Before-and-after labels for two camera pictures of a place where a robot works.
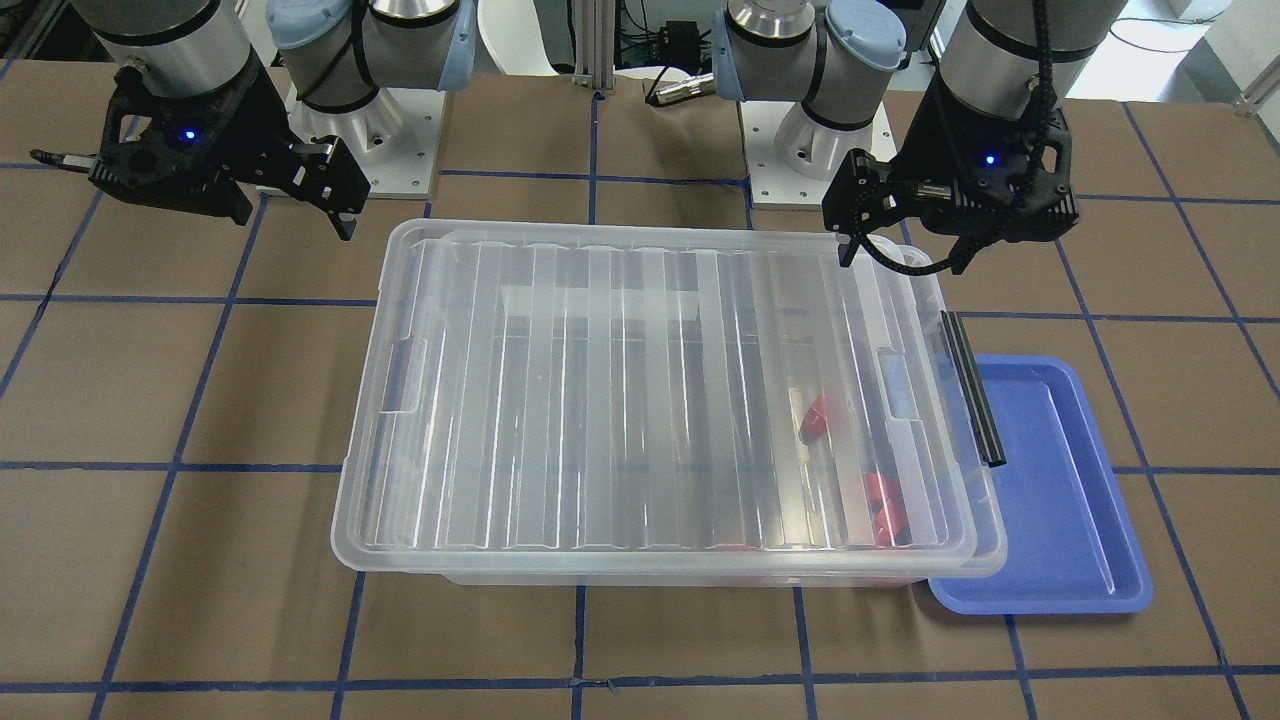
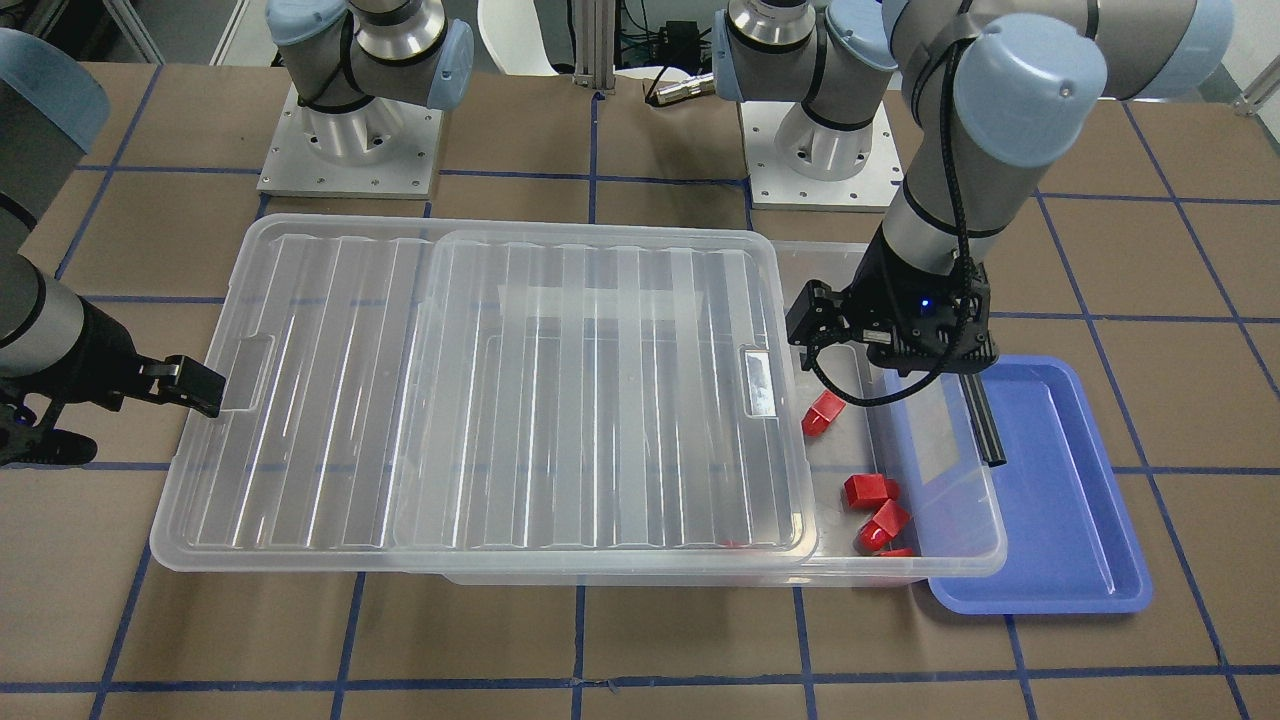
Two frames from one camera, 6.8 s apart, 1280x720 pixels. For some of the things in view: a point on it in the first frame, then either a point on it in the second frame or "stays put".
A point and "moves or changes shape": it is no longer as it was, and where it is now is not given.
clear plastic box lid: [658, 398] moves or changes shape
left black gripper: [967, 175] → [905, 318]
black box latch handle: [965, 369] stays put
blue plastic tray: [1072, 547] stays put
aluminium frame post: [594, 44] stays put
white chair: [511, 29] stays put
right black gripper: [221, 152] → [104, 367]
